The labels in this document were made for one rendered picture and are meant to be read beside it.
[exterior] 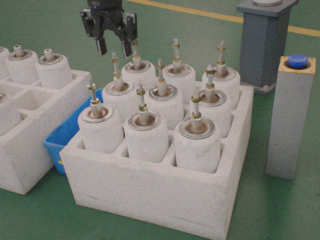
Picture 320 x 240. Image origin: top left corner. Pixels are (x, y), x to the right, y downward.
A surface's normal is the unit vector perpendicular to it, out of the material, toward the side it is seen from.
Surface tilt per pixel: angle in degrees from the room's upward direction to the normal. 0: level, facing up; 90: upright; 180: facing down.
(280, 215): 0
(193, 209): 90
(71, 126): 88
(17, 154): 90
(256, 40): 90
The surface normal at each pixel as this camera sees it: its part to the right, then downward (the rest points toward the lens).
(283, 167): -0.35, 0.57
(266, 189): -0.10, -0.81
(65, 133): 0.91, 0.13
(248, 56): -0.68, 0.47
